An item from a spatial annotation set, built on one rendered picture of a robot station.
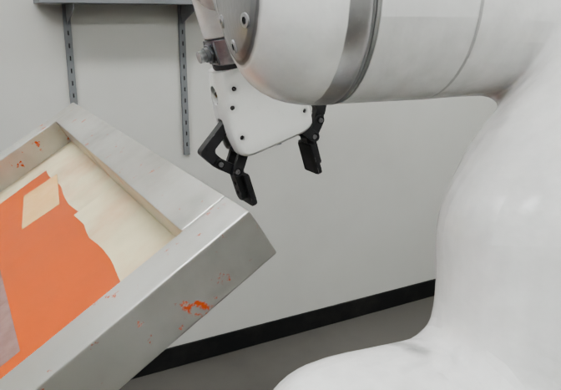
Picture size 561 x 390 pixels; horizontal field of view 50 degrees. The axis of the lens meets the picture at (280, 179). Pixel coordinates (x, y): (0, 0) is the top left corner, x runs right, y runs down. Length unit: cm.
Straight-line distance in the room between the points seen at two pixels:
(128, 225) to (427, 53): 38
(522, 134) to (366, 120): 309
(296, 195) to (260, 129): 249
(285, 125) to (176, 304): 35
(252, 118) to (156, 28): 210
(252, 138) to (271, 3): 47
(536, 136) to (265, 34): 10
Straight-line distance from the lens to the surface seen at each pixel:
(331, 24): 21
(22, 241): 69
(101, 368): 39
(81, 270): 54
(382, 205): 350
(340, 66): 21
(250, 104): 66
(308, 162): 74
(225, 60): 65
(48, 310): 53
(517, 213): 21
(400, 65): 23
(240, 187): 70
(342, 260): 345
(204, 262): 38
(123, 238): 54
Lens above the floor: 167
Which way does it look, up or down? 15 degrees down
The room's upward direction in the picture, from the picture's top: straight up
